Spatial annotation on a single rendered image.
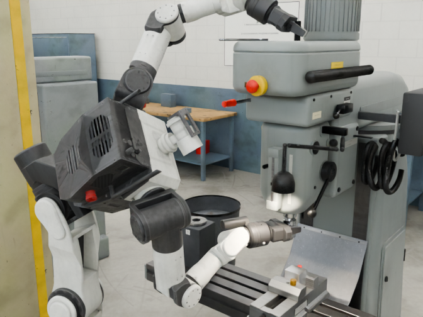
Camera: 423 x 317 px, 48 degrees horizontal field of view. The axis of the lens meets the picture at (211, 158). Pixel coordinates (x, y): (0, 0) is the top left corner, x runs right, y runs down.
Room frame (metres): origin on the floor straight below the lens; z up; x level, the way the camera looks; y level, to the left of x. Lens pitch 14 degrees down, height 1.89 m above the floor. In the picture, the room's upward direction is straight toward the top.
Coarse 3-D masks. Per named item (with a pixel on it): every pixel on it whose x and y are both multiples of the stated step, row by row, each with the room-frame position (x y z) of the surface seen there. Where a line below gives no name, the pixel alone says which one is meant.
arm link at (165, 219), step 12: (156, 204) 1.24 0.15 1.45; (168, 204) 1.24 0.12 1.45; (144, 216) 1.19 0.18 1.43; (156, 216) 1.20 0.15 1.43; (168, 216) 1.21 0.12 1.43; (180, 216) 1.23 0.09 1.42; (156, 228) 1.19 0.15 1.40; (168, 228) 1.21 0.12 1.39; (180, 228) 1.25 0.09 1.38; (156, 240) 1.23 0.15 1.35; (168, 240) 1.22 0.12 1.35; (180, 240) 1.25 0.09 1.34; (168, 252) 1.23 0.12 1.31
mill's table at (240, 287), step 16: (224, 272) 1.83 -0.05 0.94; (240, 272) 1.83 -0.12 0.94; (208, 288) 1.70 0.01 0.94; (224, 288) 1.72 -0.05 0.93; (240, 288) 1.70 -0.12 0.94; (256, 288) 1.70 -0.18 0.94; (208, 304) 1.69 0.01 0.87; (224, 304) 1.65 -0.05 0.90; (240, 304) 1.59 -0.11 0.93; (320, 304) 1.59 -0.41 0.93; (336, 304) 1.58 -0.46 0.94
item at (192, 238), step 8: (192, 216) 2.00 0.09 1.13; (200, 216) 1.96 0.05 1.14; (192, 224) 1.88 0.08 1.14; (200, 224) 1.88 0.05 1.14; (208, 224) 1.91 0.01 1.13; (184, 232) 1.88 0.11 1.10; (192, 232) 1.86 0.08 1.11; (200, 232) 1.84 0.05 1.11; (208, 232) 1.89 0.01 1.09; (184, 240) 1.88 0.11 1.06; (192, 240) 1.86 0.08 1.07; (200, 240) 1.84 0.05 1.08; (208, 240) 1.89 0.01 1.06; (184, 248) 1.88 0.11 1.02; (192, 248) 1.86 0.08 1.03; (200, 248) 1.84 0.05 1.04; (208, 248) 1.89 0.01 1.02; (184, 256) 1.88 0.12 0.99; (192, 256) 1.86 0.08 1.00; (200, 256) 1.84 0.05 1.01; (184, 264) 1.88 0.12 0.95; (192, 264) 1.86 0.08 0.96
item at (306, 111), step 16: (256, 96) 1.55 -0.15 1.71; (272, 96) 1.51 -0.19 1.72; (304, 96) 1.45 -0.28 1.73; (320, 96) 1.49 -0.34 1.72; (336, 96) 1.58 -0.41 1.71; (256, 112) 1.55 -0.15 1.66; (272, 112) 1.51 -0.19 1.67; (288, 112) 1.47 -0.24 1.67; (304, 112) 1.44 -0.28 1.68; (320, 112) 1.49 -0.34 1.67
